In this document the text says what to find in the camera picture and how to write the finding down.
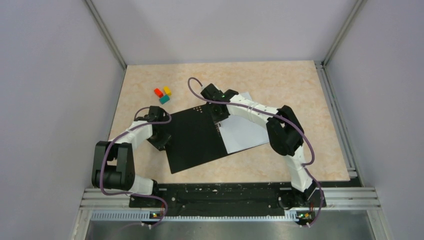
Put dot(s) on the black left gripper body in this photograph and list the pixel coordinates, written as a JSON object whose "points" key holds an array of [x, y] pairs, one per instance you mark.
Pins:
{"points": [[159, 140]]}

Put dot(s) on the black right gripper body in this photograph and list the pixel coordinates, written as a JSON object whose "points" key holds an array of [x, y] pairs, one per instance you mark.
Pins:
{"points": [[217, 116]]}

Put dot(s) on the white paper sheet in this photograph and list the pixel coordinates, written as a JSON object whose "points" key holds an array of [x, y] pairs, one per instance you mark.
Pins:
{"points": [[239, 134]]}

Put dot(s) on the black file folder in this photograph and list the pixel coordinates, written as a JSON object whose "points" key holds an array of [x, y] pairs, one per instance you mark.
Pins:
{"points": [[195, 139]]}

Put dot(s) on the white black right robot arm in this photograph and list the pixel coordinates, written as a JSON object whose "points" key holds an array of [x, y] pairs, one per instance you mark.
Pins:
{"points": [[285, 134]]}

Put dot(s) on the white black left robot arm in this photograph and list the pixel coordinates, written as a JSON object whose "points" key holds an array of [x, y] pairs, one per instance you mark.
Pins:
{"points": [[114, 162]]}

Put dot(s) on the teal wooden block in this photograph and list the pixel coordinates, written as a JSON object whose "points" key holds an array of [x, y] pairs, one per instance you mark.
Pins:
{"points": [[164, 99]]}

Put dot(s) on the red wooden block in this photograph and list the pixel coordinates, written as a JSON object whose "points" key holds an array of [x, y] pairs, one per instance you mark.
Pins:
{"points": [[158, 92]]}

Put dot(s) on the yellow wooden block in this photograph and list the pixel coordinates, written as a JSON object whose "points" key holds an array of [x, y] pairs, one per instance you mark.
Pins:
{"points": [[167, 90]]}

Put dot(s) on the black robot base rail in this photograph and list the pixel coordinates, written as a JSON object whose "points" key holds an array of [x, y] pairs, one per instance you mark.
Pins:
{"points": [[260, 199]]}

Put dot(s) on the aluminium corner post left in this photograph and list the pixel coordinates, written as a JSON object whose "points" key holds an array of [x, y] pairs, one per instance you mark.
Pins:
{"points": [[105, 33]]}

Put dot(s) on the aluminium corner post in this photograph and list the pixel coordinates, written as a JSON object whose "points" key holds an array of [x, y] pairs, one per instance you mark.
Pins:
{"points": [[343, 31], [105, 33]]}

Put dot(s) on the aluminium corner post right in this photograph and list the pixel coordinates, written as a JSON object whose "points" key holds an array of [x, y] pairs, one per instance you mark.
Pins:
{"points": [[343, 31]]}

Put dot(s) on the aluminium frame rail front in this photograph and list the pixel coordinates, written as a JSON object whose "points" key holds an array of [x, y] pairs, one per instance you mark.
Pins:
{"points": [[116, 207]]}

